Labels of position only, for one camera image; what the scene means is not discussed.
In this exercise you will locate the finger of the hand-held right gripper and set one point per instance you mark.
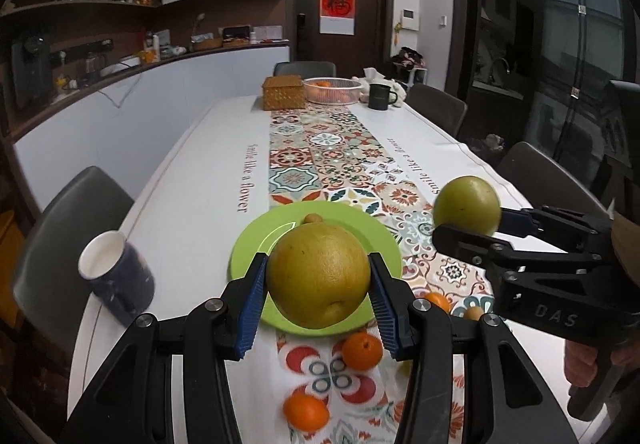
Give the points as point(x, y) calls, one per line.
point(515, 221)
point(470, 244)

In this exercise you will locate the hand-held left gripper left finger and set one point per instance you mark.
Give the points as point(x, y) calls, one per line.
point(250, 309)

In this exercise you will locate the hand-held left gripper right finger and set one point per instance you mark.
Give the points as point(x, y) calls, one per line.
point(386, 309)

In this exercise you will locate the large green pear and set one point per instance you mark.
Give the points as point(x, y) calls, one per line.
point(467, 206)

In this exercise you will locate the orange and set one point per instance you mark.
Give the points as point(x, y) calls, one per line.
point(323, 84)
point(306, 411)
point(362, 351)
point(439, 301)

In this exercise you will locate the green plate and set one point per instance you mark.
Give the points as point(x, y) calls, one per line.
point(255, 244)

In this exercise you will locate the small brown fruit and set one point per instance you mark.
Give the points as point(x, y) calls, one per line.
point(472, 313)
point(313, 219)

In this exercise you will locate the large yellow pear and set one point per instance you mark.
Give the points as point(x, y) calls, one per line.
point(317, 274)

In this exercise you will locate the person's right hand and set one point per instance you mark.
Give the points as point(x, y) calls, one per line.
point(580, 364)

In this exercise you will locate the grey chair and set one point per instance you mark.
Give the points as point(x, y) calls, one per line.
point(305, 68)
point(60, 234)
point(545, 173)
point(440, 106)

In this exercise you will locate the dark blue mug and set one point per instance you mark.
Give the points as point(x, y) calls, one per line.
point(120, 279)

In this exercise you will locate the metal faucet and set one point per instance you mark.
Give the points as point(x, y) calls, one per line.
point(501, 68)

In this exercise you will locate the black mug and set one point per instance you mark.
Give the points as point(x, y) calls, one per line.
point(381, 96)

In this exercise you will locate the patterned table runner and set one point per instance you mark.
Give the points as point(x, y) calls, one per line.
point(320, 148)

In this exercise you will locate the white stool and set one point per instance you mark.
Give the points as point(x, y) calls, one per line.
point(419, 75)

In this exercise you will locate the glass sliding door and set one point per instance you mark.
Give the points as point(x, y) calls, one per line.
point(575, 48)

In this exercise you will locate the dark bag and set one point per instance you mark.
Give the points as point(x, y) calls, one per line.
point(409, 57)

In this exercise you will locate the white mesh basket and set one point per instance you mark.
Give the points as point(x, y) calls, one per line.
point(345, 93)

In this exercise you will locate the white tissue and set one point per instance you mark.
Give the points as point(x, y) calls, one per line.
point(372, 72)

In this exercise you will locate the wicker box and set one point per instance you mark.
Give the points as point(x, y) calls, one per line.
point(283, 93)

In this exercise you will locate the hanging ornament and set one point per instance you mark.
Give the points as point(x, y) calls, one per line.
point(397, 31)

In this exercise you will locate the white intercom panel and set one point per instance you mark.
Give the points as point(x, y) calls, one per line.
point(410, 18)

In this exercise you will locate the white lower cabinet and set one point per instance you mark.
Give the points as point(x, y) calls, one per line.
point(150, 98)

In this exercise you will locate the wicker tray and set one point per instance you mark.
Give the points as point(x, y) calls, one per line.
point(206, 43)

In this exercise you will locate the black box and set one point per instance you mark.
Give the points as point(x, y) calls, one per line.
point(236, 32)

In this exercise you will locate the black water dispenser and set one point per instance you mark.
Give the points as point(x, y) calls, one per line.
point(30, 68)

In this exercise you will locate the red and white wall poster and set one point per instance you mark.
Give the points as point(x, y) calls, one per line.
point(337, 1)

